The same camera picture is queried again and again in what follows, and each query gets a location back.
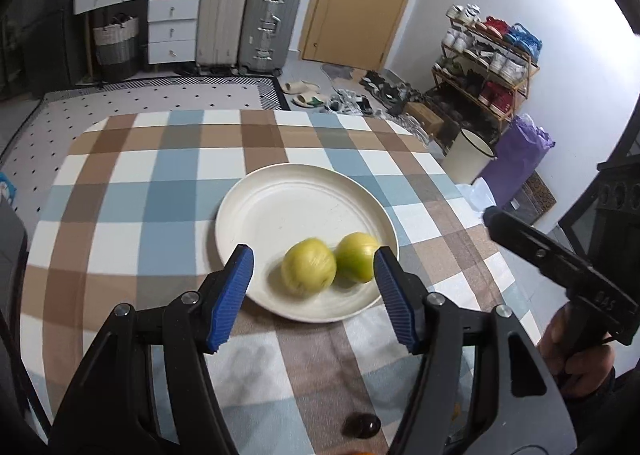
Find green yellow guava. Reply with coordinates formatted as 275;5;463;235
334;232;380;284

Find dark plum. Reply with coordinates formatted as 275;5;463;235
343;413;381;440

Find person's right hand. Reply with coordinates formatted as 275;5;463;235
537;303;615;397

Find cream round plate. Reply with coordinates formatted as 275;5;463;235
214;164;399;323

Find checkered tablecloth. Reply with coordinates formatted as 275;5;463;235
21;110;540;454

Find cream trash bin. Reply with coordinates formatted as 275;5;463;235
442;128;497;184

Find cardboard box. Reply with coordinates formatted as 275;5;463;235
405;102;444;137

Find purple bag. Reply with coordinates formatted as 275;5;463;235
480;114;555;208

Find beige slippers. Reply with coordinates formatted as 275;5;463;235
281;80;326;108

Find dotted floor rug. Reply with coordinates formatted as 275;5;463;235
0;75;292;187

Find wooden shoe rack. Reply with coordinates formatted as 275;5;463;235
432;4;542;144

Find silver aluminium suitcase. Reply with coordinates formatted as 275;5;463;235
238;0;300;76

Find woven laundry basket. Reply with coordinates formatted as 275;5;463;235
93;13;140;82

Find beige suitcase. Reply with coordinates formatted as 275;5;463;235
195;0;246;67

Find white drawer desk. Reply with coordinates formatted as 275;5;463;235
73;0;200;65

